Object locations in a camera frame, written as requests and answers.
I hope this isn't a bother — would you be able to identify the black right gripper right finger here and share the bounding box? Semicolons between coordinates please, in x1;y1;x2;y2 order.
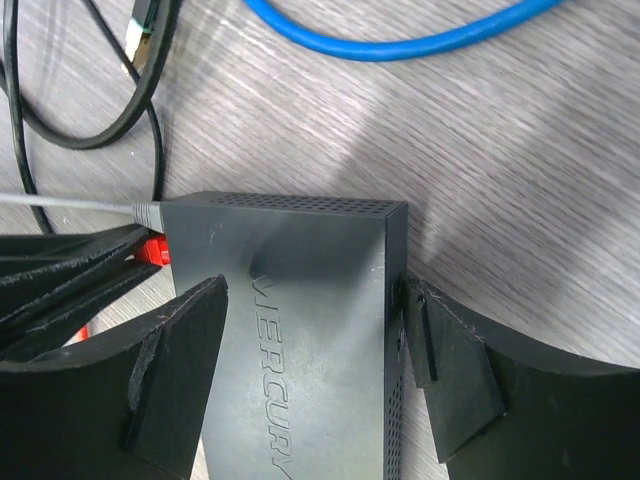
402;276;639;479

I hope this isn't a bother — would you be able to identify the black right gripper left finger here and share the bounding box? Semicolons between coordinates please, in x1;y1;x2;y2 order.
1;276;228;479

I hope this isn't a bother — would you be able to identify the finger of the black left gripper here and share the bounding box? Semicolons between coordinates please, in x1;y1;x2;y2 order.
1;264;160;360
1;227;150;300

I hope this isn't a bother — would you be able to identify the grey ethernet cable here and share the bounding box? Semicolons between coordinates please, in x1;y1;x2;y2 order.
0;193;164;234

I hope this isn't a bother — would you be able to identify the red ethernet cable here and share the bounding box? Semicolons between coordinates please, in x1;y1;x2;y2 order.
74;234;171;346

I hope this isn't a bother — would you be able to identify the black network switch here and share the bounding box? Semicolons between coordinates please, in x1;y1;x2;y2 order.
161;192;408;479

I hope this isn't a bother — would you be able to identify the blue ethernet cable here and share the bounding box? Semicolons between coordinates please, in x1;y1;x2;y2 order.
242;0;566;63

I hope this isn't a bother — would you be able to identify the thin black power cord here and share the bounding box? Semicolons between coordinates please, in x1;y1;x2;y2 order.
82;0;165;204

